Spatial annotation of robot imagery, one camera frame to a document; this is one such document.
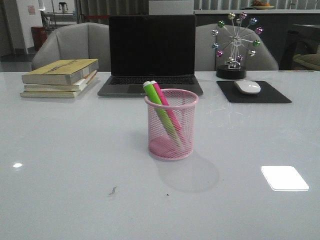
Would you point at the pink highlighter pen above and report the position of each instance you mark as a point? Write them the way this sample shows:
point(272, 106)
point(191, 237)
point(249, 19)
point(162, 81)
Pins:
point(164, 102)

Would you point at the green highlighter pen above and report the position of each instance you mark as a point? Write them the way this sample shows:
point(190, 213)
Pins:
point(162, 113)

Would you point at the pink mesh pen holder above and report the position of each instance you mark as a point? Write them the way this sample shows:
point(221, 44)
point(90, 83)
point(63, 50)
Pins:
point(182, 103)

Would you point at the grey laptop black screen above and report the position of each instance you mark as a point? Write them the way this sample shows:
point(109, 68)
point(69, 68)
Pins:
point(157, 48)

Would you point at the middle cream book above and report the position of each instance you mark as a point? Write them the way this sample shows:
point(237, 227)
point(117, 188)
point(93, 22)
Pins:
point(75, 87)

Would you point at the cream book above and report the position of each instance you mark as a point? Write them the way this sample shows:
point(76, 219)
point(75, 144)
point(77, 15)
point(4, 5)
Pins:
point(51, 94)
point(75, 87)

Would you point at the right grey armchair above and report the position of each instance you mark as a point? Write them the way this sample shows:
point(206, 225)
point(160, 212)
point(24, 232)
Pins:
point(212, 49)

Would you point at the grey armchair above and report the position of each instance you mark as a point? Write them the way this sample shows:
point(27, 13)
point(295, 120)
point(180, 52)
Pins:
point(78, 41)
point(212, 49)

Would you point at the white computer mouse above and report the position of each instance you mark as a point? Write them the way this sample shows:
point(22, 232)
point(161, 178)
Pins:
point(247, 87)

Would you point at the left grey armchair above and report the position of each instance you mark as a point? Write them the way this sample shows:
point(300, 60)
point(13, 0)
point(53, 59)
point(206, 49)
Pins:
point(78, 41)

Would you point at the top yellow book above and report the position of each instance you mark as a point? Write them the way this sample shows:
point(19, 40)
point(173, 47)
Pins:
point(61, 72)

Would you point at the ferris wheel desk toy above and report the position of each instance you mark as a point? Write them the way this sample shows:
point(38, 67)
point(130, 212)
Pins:
point(232, 69)

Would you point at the bottom cream book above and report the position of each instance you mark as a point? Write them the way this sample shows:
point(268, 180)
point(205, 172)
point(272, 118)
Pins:
point(51, 94)

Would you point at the red trash bin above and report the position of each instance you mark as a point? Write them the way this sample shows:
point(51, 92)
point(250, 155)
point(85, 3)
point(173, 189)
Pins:
point(39, 36)

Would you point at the fruit bowl on counter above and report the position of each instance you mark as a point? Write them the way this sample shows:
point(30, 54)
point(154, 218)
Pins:
point(261, 5)

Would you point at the olive cushion far right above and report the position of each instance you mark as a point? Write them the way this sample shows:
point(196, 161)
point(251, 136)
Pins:
point(311, 61)

